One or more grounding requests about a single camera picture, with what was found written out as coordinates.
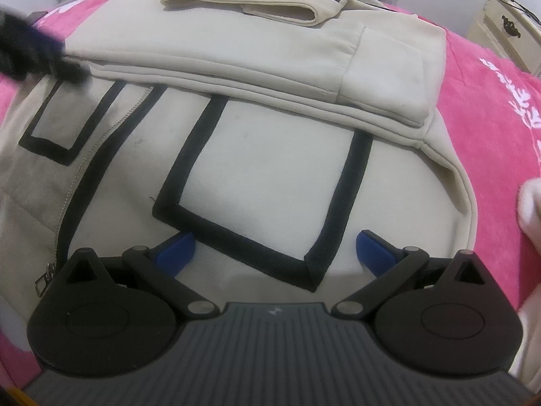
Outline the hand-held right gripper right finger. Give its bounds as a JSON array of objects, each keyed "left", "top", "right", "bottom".
[{"left": 332, "top": 230, "right": 487, "bottom": 317}]

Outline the cream jacket with black trim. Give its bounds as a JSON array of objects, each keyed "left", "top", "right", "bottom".
[{"left": 0, "top": 0, "right": 478, "bottom": 339}]

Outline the pink printed blanket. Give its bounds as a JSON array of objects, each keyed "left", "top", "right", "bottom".
[{"left": 0, "top": 0, "right": 541, "bottom": 390}]

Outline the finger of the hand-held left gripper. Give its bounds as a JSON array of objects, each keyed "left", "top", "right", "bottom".
[{"left": 0, "top": 6, "right": 91, "bottom": 85}]

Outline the pink checkered fleece garment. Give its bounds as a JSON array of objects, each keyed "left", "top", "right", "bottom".
[{"left": 518, "top": 178, "right": 541, "bottom": 347}]

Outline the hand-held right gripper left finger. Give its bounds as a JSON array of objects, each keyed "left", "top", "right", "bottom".
[{"left": 68, "top": 232, "right": 220, "bottom": 317}]

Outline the cream nightstand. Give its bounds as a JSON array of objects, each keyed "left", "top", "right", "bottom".
[{"left": 465, "top": 0, "right": 541, "bottom": 74}]

